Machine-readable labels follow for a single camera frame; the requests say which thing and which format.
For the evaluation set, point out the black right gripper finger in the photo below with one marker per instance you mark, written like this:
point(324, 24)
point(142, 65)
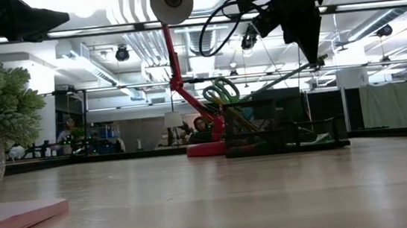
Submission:
point(306, 33)

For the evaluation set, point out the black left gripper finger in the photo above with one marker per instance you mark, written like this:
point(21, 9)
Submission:
point(26, 20)
point(31, 37)

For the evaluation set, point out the pink sticky note pad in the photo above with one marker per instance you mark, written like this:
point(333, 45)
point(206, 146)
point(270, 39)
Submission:
point(15, 218)

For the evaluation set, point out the black office partition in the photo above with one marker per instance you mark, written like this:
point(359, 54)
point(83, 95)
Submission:
point(322, 106)

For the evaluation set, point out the black mesh desk organizer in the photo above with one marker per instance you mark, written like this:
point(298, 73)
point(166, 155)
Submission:
point(265, 134)

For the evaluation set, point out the black hanging ceiling fixture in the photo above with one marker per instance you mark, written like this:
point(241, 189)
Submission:
point(384, 31)
point(122, 53)
point(248, 41)

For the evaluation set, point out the black background rack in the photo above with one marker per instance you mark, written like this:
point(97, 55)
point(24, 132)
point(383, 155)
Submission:
point(86, 121)

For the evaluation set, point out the person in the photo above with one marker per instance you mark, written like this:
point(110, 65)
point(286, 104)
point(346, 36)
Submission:
point(66, 132)
point(200, 125)

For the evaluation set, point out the pale green curtain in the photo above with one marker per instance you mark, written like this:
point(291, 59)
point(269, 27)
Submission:
point(388, 105)

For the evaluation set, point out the red desk lamp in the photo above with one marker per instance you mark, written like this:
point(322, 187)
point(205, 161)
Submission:
point(173, 57)

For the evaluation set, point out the white background table lamp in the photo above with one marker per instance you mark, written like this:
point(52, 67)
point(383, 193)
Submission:
point(172, 119)

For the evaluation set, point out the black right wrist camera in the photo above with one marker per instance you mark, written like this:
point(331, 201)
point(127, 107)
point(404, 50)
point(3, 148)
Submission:
point(267, 20)

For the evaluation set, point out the black overhead frame bar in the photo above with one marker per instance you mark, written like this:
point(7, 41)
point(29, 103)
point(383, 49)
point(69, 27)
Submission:
point(105, 30)

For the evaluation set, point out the thin black frame bar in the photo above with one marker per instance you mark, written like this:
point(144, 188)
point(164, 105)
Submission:
point(129, 86)

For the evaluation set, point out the black aluminium table frame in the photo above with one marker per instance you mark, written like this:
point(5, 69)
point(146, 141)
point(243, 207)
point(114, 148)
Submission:
point(80, 160)

